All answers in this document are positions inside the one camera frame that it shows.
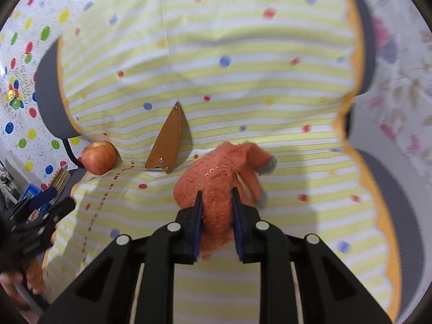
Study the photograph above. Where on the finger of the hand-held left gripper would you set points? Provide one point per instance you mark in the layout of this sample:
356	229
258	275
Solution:
42	198
62	209

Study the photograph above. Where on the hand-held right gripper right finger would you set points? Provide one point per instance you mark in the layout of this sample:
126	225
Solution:
238	229

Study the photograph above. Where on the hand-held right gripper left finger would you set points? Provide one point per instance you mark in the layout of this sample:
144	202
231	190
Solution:
197	229

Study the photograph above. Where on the orange plush toy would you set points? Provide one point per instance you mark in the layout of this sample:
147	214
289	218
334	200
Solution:
216	182

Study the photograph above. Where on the person's left hand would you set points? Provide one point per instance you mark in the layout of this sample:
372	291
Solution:
33	276

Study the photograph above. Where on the blue box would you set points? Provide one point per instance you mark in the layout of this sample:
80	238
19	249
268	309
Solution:
32	194

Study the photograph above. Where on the wooden slat bundle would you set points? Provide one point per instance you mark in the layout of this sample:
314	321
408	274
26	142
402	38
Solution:
60	180

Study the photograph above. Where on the red apple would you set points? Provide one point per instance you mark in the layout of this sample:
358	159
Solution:
99	158

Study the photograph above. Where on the brown knife sheath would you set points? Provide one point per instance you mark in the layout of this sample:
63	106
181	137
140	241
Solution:
167	138

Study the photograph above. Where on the black office chair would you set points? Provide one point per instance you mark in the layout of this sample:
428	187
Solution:
50	84

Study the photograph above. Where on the polka dot plastic sheet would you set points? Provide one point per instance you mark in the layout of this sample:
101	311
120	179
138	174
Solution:
33	74

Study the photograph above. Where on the yellow striped dotted cloth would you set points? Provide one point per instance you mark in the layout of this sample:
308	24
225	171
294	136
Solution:
236	74

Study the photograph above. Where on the floral fabric sheet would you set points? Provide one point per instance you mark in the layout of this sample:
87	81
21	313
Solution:
401	74

